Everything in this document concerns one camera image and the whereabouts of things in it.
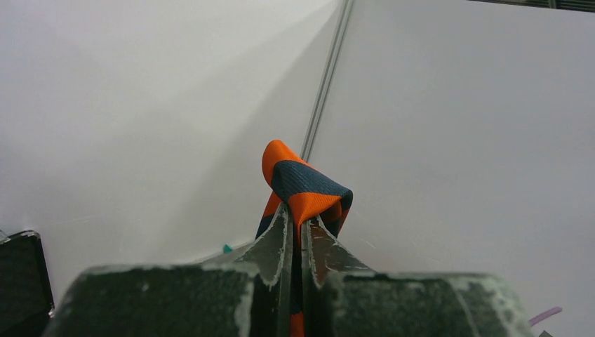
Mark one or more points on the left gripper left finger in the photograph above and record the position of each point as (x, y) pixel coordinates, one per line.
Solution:
(245, 292)

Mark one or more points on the orange navy striped tie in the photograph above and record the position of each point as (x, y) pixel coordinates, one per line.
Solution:
(296, 249)

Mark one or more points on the black poker chip case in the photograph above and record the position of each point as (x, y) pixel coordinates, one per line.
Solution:
(27, 303)

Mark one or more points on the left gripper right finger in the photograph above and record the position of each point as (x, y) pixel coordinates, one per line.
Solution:
(342, 296)

